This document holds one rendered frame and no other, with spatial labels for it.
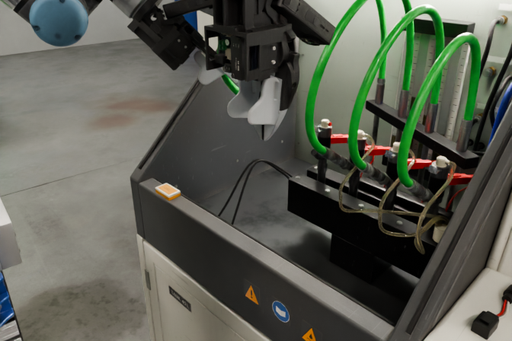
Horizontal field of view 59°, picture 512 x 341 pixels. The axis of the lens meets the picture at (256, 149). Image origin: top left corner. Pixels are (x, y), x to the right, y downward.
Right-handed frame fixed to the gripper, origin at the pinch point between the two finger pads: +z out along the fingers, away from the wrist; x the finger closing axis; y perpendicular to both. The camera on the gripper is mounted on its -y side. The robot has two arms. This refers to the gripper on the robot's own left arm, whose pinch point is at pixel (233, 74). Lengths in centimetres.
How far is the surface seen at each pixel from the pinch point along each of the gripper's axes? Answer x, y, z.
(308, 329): 25.1, 21.7, 33.4
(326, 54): 18.5, -11.4, 6.3
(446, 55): 28.1, -21.1, 16.5
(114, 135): -287, 91, -7
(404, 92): -0.1, -21.8, 28.0
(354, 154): 23.1, -3.2, 19.2
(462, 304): 35, 2, 41
